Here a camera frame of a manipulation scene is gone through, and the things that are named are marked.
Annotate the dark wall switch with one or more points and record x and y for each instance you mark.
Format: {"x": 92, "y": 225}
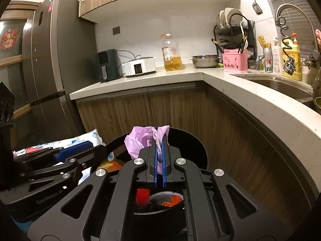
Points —
{"x": 116, "y": 30}

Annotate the white rice cooker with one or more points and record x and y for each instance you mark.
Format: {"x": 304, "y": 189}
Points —
{"x": 140, "y": 67}

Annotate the cooking oil bottle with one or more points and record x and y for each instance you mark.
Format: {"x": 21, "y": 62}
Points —
{"x": 173, "y": 64}

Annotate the stainless steel basin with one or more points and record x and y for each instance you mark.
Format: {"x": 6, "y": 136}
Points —
{"x": 205, "y": 61}

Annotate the small steel bowl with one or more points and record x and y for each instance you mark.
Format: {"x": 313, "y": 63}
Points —
{"x": 317, "y": 103}

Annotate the pink utensil holder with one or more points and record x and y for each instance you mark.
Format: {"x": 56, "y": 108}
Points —
{"x": 234, "y": 62}

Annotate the blue floral tablecloth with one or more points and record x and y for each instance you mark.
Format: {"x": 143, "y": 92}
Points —
{"x": 90, "y": 136}

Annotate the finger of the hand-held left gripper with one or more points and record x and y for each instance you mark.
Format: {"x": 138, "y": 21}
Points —
{"x": 57, "y": 169}
{"x": 75, "y": 149}

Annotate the black air fryer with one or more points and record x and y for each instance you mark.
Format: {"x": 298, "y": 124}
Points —
{"x": 107, "y": 65}

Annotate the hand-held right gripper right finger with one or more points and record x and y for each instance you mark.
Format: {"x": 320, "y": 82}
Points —
{"x": 164, "y": 160}

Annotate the silver drink can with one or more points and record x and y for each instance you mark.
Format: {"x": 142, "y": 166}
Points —
{"x": 268, "y": 60}

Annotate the steel kitchen faucet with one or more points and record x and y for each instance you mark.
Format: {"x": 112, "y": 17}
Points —
{"x": 296, "y": 6}

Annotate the yellow knobbly scrubber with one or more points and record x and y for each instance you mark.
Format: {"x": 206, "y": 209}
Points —
{"x": 264, "y": 42}

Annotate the red paper cup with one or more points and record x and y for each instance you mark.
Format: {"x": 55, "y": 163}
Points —
{"x": 142, "y": 196}

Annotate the printed red plastic bag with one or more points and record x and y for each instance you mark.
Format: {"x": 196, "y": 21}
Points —
{"x": 110, "y": 165}

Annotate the white plastic bottle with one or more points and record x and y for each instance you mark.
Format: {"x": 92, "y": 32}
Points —
{"x": 277, "y": 57}

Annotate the pink dish cloth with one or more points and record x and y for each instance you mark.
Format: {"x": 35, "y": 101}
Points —
{"x": 318, "y": 36}

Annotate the bundle of black chopsticks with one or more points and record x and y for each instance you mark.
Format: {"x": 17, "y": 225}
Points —
{"x": 251, "y": 30}

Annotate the red round door decoration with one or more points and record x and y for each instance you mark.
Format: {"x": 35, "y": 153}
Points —
{"x": 8, "y": 39}

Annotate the row of white plates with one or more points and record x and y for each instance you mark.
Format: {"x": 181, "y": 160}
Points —
{"x": 229, "y": 15}

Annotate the steel kitchen sink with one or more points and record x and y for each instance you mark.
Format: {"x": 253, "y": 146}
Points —
{"x": 283, "y": 86}

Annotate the white ladle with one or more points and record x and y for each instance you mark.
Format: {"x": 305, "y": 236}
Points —
{"x": 245, "y": 42}

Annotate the wooden framed glass door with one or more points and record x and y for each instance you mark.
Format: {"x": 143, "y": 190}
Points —
{"x": 12, "y": 60}

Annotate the dark grey refrigerator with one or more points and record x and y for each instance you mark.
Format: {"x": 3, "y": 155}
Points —
{"x": 57, "y": 55}

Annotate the yellow detergent bottle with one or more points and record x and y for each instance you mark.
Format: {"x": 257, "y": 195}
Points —
{"x": 296, "y": 55}

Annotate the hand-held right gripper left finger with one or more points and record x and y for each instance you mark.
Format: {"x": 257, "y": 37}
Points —
{"x": 156, "y": 160}

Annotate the black trash bin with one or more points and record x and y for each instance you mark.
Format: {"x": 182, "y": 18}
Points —
{"x": 190, "y": 145}

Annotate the stone kitchen countertop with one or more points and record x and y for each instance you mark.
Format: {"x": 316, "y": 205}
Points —
{"x": 250, "y": 98}

